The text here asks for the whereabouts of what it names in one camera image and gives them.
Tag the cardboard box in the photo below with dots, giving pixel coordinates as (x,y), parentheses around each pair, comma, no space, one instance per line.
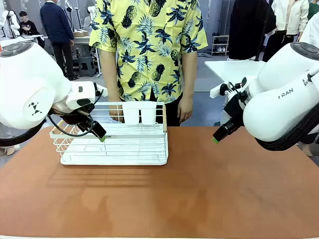
(81,33)

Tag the person's right forearm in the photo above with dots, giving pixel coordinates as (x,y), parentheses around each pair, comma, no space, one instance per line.
(111,92)

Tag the white cutlery holder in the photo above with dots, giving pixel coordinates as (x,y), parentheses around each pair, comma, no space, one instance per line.
(130,114)

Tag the person's right hand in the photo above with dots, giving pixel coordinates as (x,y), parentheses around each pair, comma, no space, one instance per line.
(116,114)

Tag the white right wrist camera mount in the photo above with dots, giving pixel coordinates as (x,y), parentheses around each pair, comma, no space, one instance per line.
(215,91)

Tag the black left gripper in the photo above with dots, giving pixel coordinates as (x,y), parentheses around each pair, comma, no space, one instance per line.
(74,118)

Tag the white shoe rack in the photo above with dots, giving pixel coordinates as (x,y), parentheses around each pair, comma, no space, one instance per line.
(219,48)

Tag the grey step stool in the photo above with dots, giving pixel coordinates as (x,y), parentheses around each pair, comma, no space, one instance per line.
(86,62)

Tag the seated person in black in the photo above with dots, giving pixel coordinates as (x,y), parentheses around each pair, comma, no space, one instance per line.
(28,27)

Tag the person's left hand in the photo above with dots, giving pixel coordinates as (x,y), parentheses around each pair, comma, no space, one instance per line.
(185,109)

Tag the white background table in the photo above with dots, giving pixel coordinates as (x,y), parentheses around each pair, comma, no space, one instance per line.
(231,69)

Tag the person's left forearm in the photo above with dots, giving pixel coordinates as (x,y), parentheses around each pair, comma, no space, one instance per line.
(189,84)

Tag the person in white top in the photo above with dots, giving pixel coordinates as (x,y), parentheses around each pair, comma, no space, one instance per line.
(312,32)

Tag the person in white jacket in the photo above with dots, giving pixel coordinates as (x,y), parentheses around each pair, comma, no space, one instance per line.
(289,15)

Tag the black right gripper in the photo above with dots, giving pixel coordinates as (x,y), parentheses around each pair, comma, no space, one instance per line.
(234,112)

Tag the hanging black coat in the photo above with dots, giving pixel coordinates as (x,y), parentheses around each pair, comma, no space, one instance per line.
(246,27)

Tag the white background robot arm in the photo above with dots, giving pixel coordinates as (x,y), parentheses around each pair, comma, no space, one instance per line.
(15,22)

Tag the person in yellow pineapple shirt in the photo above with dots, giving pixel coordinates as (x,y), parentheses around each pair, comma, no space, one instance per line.
(149,49)

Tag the man in navy jacket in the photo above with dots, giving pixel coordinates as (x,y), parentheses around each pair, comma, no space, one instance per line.
(56,22)

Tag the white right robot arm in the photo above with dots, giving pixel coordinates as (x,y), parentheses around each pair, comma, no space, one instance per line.
(274,117)

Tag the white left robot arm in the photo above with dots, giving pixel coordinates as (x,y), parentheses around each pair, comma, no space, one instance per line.
(30,82)

